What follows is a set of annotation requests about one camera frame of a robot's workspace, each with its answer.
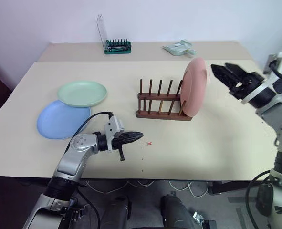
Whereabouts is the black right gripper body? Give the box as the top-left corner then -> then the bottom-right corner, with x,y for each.
229,72 -> 266,100

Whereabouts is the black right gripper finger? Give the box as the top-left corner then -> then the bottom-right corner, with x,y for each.
210,63 -> 237,90
224,62 -> 250,82

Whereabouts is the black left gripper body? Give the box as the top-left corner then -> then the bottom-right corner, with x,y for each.
111,135 -> 127,162

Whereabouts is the wooden dish rack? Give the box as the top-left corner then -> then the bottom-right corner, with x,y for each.
135,79 -> 194,121

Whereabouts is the pink plate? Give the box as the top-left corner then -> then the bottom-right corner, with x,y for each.
179,57 -> 209,118

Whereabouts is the clear plastic bag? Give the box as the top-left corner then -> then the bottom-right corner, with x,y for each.
161,39 -> 199,58

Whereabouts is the green plate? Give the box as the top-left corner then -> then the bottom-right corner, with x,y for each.
56,80 -> 108,108

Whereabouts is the blue plate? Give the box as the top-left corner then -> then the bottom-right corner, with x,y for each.
36,99 -> 92,140

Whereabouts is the dark rounded shape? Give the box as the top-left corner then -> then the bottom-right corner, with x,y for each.
99,195 -> 132,229
160,193 -> 200,229

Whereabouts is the green screwdriver bit set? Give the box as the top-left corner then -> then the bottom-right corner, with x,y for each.
96,14 -> 133,55

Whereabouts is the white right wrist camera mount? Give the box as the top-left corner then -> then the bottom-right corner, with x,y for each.
240,71 -> 279,105

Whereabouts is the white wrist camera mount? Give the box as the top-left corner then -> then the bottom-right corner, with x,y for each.
104,115 -> 125,153
240,71 -> 279,105

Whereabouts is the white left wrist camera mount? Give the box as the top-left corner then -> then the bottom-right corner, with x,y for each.
104,115 -> 125,153

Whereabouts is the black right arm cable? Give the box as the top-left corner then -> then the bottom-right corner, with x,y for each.
270,61 -> 282,86

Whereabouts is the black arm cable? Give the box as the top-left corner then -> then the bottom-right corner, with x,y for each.
65,111 -> 115,153
270,61 -> 282,86

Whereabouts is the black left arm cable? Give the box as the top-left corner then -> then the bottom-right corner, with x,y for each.
65,111 -> 115,153

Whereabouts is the white cable under table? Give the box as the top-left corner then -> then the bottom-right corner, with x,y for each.
83,180 -> 209,198

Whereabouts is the black table frame bar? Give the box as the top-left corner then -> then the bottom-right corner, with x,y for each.
207,180 -> 272,196

